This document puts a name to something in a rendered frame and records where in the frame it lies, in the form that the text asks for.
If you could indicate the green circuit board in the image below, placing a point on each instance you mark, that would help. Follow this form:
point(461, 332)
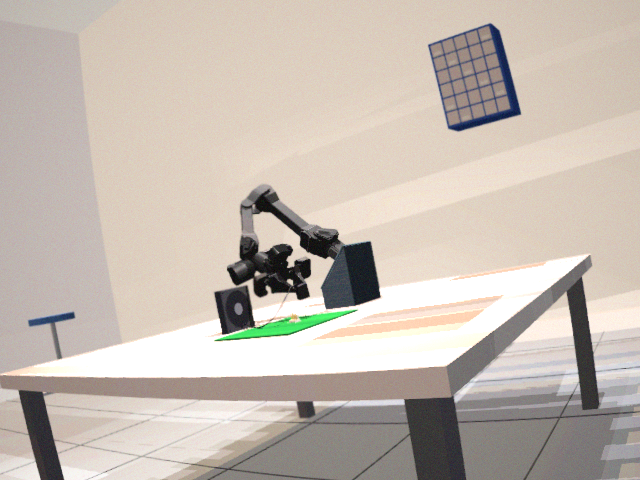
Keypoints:
point(286, 326)

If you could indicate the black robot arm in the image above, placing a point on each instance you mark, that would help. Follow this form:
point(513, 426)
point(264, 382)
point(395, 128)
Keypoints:
point(319, 241)

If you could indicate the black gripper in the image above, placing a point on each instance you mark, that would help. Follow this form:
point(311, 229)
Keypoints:
point(276, 279)

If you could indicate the black cable with plug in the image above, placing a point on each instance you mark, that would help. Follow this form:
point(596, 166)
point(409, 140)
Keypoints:
point(301, 293)

